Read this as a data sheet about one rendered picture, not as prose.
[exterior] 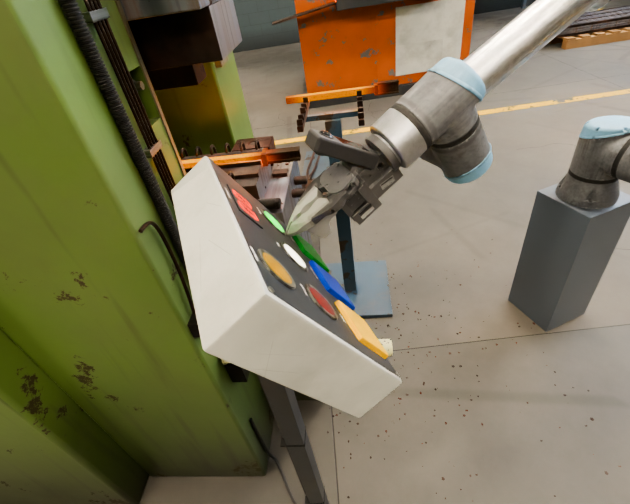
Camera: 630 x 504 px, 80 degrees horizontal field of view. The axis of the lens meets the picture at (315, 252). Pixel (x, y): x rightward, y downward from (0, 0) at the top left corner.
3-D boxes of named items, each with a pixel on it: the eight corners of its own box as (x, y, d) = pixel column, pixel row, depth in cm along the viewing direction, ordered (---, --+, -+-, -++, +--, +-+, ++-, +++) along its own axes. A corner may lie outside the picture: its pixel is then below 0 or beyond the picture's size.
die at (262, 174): (272, 171, 114) (266, 145, 109) (261, 207, 99) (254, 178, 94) (143, 184, 120) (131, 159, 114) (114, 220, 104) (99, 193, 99)
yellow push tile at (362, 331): (364, 318, 57) (338, 298, 53) (390, 356, 51) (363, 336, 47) (355, 326, 57) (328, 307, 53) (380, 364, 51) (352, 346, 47)
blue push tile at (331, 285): (336, 279, 65) (311, 258, 59) (356, 308, 59) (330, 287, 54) (329, 286, 65) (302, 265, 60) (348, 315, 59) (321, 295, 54)
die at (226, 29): (242, 41, 92) (232, -6, 86) (223, 60, 77) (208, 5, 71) (86, 63, 97) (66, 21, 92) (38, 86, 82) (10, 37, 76)
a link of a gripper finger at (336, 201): (319, 229, 59) (360, 190, 58) (313, 224, 58) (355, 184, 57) (308, 215, 63) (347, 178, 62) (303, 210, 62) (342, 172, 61)
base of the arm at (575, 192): (582, 176, 146) (590, 152, 139) (631, 197, 131) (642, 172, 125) (543, 191, 142) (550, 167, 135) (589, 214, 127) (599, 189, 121)
